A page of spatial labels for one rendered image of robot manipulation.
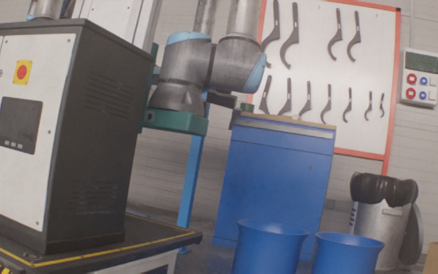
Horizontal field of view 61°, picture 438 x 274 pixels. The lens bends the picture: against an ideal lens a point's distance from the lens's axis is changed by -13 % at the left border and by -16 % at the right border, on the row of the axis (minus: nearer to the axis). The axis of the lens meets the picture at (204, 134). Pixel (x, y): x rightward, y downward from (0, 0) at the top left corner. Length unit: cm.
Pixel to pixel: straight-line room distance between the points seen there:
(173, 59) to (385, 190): 192
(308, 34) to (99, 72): 341
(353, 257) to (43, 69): 119
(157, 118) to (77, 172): 48
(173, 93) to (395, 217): 200
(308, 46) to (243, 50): 282
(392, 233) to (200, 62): 202
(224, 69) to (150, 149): 312
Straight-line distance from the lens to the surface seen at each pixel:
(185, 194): 254
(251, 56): 141
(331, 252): 157
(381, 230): 294
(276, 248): 156
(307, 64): 415
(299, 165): 285
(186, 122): 132
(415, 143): 414
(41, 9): 172
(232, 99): 190
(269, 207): 288
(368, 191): 291
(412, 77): 403
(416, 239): 316
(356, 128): 403
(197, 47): 140
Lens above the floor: 59
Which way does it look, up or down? 3 degrees up
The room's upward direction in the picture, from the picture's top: 10 degrees clockwise
